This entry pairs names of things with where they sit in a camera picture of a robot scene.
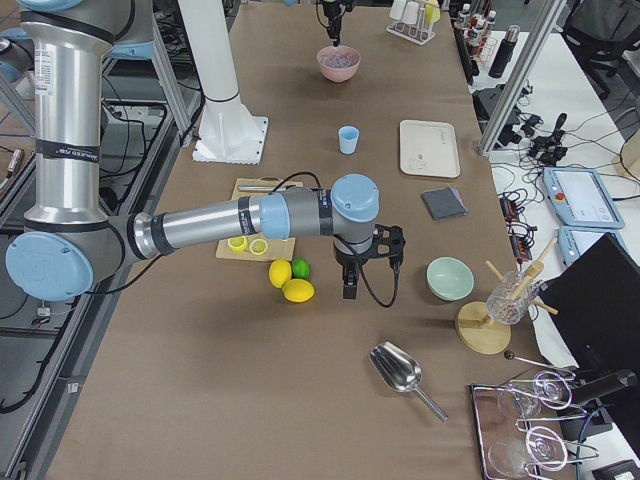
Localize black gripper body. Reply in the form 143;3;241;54
333;234;376;286
319;0;355;28

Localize pile of clear ice cubes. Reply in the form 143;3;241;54
319;48;360;69

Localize white cup rack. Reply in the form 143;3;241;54
386;0;441;46

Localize metal ice scoop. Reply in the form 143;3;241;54
369;341;448;423

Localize light blue plastic cup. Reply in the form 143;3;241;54
338;125;360;155

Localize pink bowl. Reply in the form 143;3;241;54
316;45;361;83

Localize green lime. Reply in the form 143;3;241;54
291;258;311;280

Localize yellow lemon near scoop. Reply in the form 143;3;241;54
282;278;315;303

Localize wooden cutting board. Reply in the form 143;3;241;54
216;177;295;262

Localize lower lemon slice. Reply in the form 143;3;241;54
248;238;269;256

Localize lemon slice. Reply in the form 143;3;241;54
248;238;269;256
227;236;249;253

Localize mint green bowl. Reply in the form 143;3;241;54
426;257;475;301

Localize grey folded cloth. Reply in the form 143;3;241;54
421;185;468;220

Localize upper lemon slice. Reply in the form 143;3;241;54
227;236;249;253

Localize steel muddler black tip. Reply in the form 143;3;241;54
236;184;295;194

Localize wooden glass drying stand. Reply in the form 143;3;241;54
455;237;558;354

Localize cream rabbit tray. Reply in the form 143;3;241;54
399;120;461;179

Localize textured clear glass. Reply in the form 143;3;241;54
486;271;541;325

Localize black water bottle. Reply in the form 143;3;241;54
488;25;520;79

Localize blue teach pendant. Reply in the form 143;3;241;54
542;167;625;230
557;226;626;267

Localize mirror tray with glasses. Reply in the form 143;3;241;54
469;370;599;479

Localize black monitor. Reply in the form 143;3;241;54
540;233;639;372

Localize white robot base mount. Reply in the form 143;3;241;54
179;0;268;165

